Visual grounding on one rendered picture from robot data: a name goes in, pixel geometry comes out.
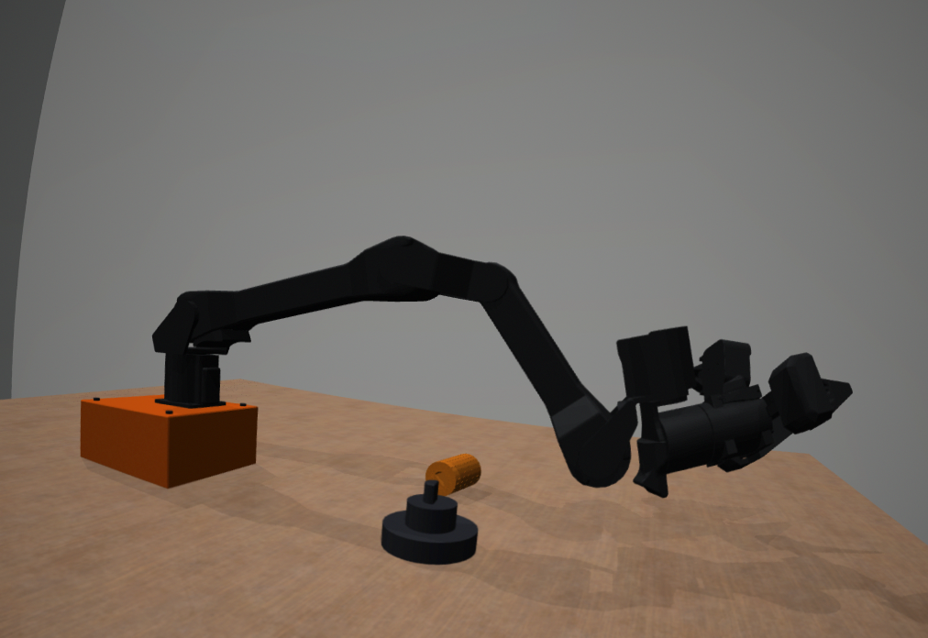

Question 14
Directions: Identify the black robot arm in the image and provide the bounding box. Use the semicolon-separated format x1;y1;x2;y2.
152;236;762;498

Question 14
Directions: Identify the black stepped round pedestal with shaft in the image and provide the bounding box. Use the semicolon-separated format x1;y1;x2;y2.
381;480;478;565

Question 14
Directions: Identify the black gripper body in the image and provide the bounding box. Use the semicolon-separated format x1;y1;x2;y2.
697;352;833;473

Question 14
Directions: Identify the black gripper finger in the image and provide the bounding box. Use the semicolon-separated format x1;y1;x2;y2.
822;379;853;413
747;416;793;463

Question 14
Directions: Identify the orange cylindrical knob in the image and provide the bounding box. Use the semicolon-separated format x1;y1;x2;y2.
425;454;481;496

